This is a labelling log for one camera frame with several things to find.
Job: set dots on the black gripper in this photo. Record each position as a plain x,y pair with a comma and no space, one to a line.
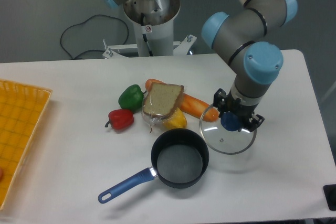
235,116

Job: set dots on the glass lid blue knob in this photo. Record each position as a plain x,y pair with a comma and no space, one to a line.
222,140

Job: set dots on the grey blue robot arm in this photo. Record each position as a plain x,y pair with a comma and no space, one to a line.
237,40

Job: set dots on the orange baguette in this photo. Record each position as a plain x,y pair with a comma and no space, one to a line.
195,107

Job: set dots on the yellow bell pepper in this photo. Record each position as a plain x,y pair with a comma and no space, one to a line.
176,121

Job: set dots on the wrapped bread slice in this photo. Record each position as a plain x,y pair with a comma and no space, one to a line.
161,102

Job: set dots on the green bell pepper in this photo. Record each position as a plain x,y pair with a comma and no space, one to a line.
131,98

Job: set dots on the red bell pepper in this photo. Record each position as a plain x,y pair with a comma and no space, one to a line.
120,119

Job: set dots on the black corner device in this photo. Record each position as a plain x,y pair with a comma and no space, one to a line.
330,194

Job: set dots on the yellow plastic basket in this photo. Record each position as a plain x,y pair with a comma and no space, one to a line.
22,107

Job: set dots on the black saucepan blue handle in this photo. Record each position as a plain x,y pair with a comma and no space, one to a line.
179,158

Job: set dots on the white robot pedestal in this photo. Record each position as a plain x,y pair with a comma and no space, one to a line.
153,24

